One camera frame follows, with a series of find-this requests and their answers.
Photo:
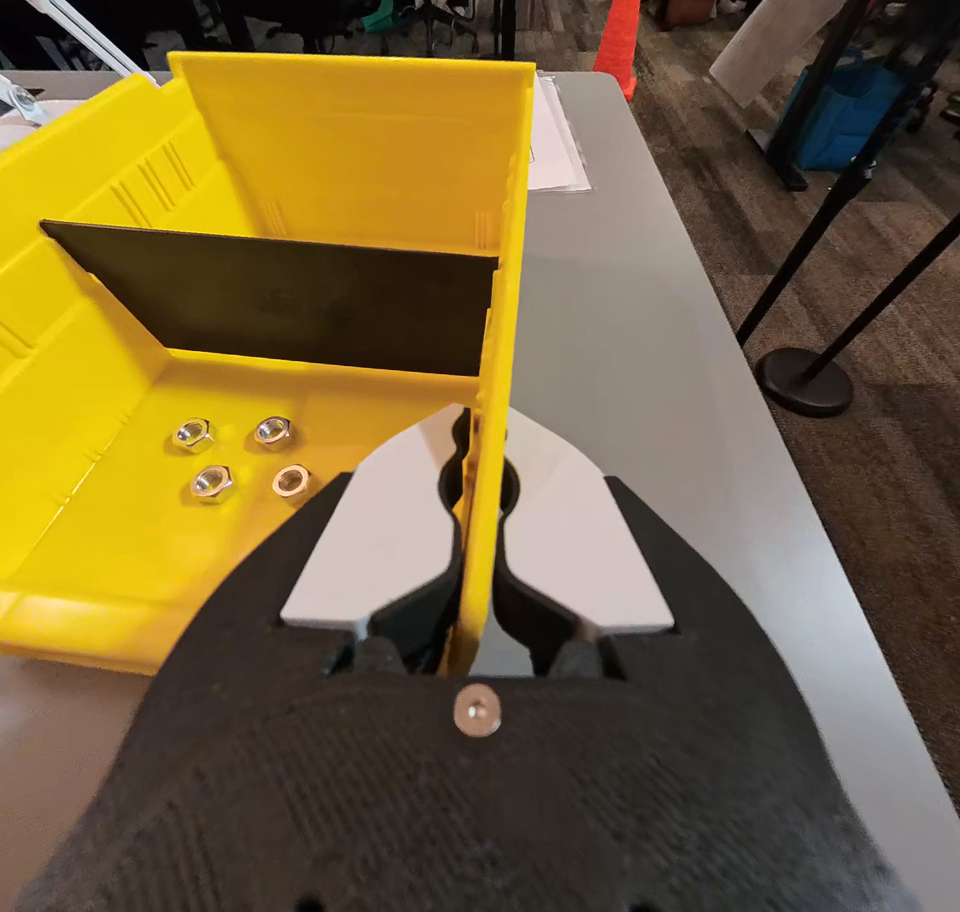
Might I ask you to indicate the black slanted pole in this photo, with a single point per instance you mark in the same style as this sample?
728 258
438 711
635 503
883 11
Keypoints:
814 240

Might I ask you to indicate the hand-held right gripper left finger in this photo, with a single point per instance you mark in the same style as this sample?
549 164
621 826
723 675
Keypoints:
375 552

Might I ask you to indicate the silver hex nut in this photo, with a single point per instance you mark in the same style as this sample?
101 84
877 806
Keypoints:
193 433
212 483
291 480
272 430

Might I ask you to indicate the yellow plastic bin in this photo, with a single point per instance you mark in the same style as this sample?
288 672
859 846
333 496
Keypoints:
337 139

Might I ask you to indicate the black office chair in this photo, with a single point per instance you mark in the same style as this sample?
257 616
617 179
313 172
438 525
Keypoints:
442 19

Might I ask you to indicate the black frame post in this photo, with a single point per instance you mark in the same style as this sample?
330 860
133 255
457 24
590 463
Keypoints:
825 64

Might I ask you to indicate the orange traffic cone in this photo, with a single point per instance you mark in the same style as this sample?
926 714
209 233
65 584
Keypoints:
622 26

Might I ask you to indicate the white metal stand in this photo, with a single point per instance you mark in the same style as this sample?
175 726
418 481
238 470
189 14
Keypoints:
82 30

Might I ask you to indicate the black round-base stand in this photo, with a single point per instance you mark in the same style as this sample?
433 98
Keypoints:
804 385

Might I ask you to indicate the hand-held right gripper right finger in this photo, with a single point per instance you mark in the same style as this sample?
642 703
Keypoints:
577 544

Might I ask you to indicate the white paper sheets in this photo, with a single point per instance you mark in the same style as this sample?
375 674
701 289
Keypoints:
551 165

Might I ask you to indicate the white board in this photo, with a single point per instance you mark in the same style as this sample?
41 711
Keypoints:
780 26

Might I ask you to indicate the blue bag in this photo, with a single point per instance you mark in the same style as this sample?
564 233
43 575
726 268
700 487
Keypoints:
847 128

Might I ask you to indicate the black bin divider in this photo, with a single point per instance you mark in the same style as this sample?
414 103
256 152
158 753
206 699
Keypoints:
300 304

